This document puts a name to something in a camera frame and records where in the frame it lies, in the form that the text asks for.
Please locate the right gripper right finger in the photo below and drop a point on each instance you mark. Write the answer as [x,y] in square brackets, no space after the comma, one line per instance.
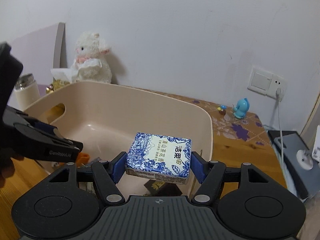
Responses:
[245,201]

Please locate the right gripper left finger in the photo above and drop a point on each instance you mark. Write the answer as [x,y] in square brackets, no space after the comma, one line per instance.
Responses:
[70,200]

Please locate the orange small object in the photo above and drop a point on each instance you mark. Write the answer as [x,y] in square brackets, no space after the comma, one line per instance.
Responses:
[82,159]

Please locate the blue white tissue pack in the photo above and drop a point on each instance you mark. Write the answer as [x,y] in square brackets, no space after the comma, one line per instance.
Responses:
[159,157]

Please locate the black small box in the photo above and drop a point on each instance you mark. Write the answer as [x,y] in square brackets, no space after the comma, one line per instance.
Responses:
[162,189]

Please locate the person left hand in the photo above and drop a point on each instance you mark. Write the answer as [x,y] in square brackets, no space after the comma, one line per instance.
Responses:
[7,168]

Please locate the cream thermos bottle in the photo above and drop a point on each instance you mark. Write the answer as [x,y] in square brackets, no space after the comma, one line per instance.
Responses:
[26,91]

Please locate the gold tissue box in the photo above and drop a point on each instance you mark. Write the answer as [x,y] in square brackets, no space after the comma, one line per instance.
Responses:
[61,77]

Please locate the grey device with stand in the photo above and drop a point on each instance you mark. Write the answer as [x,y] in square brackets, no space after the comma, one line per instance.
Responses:
[300,162]

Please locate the beige plastic storage basket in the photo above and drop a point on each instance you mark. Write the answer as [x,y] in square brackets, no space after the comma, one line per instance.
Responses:
[106,117]

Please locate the lilac headboard panel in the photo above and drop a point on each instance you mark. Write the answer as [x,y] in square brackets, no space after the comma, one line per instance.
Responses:
[39,52]

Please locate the small mushroom ornament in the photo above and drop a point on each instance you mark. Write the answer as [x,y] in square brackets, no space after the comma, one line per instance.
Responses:
[222,109]

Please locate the blue figurine toy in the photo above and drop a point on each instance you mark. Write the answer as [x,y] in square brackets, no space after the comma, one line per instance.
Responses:
[241,108]

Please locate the white plush lamb toy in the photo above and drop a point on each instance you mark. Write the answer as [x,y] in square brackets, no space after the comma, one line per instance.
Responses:
[90,63]

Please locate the white wall switch socket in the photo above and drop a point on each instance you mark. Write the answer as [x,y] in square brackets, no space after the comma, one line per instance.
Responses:
[267,83]

